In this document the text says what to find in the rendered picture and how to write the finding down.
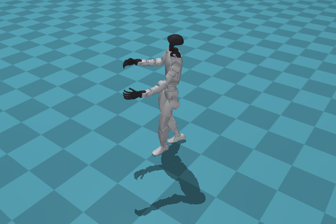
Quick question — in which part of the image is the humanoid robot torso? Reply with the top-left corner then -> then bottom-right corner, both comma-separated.
164,51 -> 183,99

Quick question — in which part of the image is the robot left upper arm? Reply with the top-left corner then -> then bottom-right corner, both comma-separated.
157,61 -> 181,87

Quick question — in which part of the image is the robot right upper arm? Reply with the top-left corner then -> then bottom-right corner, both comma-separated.
155,47 -> 169,67

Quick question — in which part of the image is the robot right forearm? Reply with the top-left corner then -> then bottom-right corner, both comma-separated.
137,58 -> 157,66

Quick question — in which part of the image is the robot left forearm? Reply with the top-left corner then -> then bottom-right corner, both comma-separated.
142,83 -> 166,98

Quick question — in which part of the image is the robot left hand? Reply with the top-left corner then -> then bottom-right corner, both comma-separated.
123,88 -> 146,100

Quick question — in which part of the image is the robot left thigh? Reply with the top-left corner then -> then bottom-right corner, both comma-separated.
159,95 -> 180,132

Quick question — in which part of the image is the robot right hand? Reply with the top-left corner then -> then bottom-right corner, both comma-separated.
123,58 -> 142,68

